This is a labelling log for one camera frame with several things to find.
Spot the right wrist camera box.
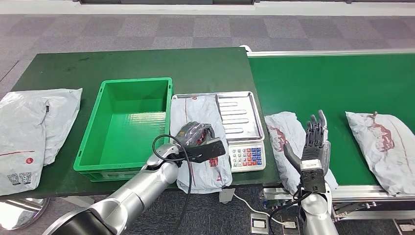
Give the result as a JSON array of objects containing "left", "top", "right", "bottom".
[{"left": 299, "top": 160, "right": 327, "bottom": 194}]

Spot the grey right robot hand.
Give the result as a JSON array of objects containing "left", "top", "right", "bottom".
[{"left": 283, "top": 109, "right": 331, "bottom": 175}]

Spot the white table foot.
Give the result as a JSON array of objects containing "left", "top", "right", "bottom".
[{"left": 61, "top": 195, "right": 96, "bottom": 208}]

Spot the round chrome base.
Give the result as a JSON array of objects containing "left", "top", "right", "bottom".
[{"left": 0, "top": 197, "right": 51, "bottom": 230}]

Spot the green plastic crate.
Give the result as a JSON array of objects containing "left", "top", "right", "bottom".
[{"left": 73, "top": 77, "right": 173, "bottom": 182}]

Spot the white scale with steel tray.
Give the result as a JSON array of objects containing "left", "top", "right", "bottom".
[{"left": 171, "top": 91, "right": 267, "bottom": 173}]

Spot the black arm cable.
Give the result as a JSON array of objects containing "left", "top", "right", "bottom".
[
  {"left": 151, "top": 134, "right": 194, "bottom": 235},
  {"left": 268, "top": 191, "right": 312, "bottom": 235}
]

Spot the grey parcel with QR code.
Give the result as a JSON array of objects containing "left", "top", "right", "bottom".
[{"left": 0, "top": 92, "right": 49, "bottom": 197}]

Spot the green conveyor belt, aluminium frame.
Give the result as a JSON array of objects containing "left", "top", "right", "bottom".
[{"left": 240, "top": 45, "right": 415, "bottom": 224}]

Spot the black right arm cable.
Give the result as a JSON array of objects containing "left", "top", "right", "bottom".
[{"left": 268, "top": 191, "right": 312, "bottom": 235}]

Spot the white cable on floor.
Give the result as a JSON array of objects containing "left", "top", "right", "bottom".
[{"left": 234, "top": 194, "right": 286, "bottom": 225}]

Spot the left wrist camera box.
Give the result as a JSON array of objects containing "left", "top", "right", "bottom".
[{"left": 186, "top": 137, "right": 227, "bottom": 164}]

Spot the silver floor outlet with plug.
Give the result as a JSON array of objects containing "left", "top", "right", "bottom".
[{"left": 280, "top": 214, "right": 301, "bottom": 235}]

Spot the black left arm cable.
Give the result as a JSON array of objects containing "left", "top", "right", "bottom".
[{"left": 151, "top": 134, "right": 194, "bottom": 235}]

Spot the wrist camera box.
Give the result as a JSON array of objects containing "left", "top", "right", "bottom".
[
  {"left": 299, "top": 160, "right": 327, "bottom": 194},
  {"left": 186, "top": 137, "right": 227, "bottom": 164}
]

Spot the plain grey parcel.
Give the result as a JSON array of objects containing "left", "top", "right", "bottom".
[{"left": 8, "top": 88, "right": 83, "bottom": 166}]

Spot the white table leg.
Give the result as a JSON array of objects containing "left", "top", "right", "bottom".
[{"left": 219, "top": 188, "right": 236, "bottom": 204}]

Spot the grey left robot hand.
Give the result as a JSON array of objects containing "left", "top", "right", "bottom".
[{"left": 176, "top": 121, "right": 216, "bottom": 147}]

